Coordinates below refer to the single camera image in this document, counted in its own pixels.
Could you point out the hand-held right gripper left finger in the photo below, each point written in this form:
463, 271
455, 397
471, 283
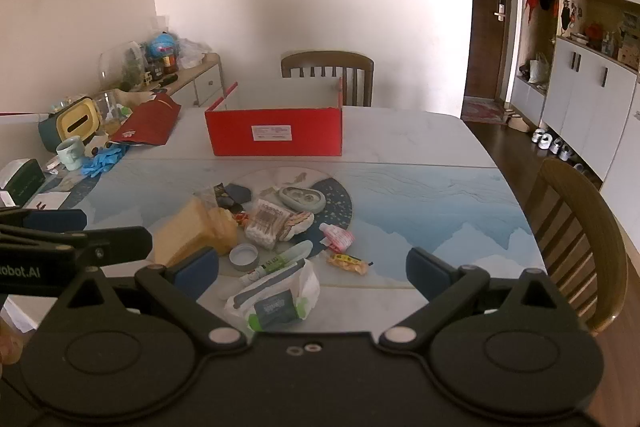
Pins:
197, 264

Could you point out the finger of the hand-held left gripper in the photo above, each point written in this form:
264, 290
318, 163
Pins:
115, 242
55, 219

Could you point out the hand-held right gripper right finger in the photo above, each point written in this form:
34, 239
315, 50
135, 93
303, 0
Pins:
430, 272

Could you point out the yellow plush toy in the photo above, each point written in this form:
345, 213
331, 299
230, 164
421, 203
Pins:
190, 232

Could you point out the dark snack packet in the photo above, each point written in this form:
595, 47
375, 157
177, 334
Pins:
212, 194

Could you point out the green and white tube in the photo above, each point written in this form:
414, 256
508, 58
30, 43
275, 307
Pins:
275, 262

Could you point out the cotton swab box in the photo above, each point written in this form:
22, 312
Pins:
265, 224

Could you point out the dark blue small pouch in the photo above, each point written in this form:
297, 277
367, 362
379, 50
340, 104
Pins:
239, 194

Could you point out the orange snack packet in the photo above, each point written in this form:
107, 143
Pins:
347, 263

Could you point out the wet wipes pack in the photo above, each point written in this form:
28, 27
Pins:
280, 302

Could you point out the small pink bottle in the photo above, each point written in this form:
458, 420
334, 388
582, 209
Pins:
337, 237

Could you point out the grey-green glasses case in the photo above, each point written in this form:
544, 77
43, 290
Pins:
320, 202

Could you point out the red cardboard box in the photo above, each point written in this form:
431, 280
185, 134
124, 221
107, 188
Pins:
300, 142

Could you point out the dark green box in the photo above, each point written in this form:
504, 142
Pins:
22, 182

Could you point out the pale green mug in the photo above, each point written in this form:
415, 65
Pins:
70, 154

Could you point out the blue gloves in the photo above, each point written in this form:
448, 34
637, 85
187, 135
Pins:
102, 162

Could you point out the yellow and teal tissue box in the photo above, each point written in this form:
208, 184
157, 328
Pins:
75, 119

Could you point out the clear glass jar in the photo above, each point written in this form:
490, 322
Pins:
107, 107

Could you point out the round glass vase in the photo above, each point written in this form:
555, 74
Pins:
112, 67

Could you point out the patterned door mat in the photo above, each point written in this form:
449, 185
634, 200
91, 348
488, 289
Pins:
482, 111

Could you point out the beige slippers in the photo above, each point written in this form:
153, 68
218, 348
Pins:
519, 123

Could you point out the wooden dining chair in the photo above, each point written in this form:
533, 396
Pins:
600, 232
325, 59

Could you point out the row of white shoes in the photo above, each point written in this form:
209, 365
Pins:
555, 146

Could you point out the wooden sideboard cabinet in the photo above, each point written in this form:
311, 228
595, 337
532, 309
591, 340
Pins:
207, 87

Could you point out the dark jar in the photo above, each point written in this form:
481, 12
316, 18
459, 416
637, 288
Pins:
170, 63

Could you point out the clear plastic bag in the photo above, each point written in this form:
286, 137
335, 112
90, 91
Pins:
192, 53

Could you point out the blue globe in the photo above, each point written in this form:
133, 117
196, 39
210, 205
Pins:
162, 43

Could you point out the white carrier bag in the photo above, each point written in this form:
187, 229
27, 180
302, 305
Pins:
539, 69

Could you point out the brown door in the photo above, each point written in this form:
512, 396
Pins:
487, 32

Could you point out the red ornament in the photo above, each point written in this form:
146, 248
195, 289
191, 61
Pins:
594, 34

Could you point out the white wall cabinet unit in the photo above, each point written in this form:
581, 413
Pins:
590, 97

